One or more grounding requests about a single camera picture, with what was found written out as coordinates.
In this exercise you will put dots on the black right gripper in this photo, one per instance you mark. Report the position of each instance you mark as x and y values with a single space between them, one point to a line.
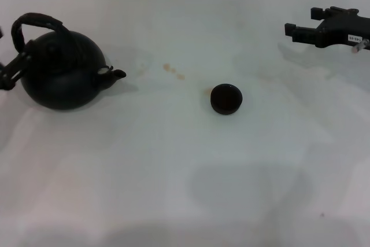
338 31

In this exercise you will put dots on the black round teapot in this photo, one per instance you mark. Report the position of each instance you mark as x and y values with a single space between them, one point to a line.
63 73

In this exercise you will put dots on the small dark teacup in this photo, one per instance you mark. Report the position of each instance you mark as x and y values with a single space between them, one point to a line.
226 99

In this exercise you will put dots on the silver cylindrical connector plug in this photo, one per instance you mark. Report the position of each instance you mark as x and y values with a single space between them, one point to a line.
359 46

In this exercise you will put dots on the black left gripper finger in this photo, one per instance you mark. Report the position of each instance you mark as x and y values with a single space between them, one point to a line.
1 31
13 70

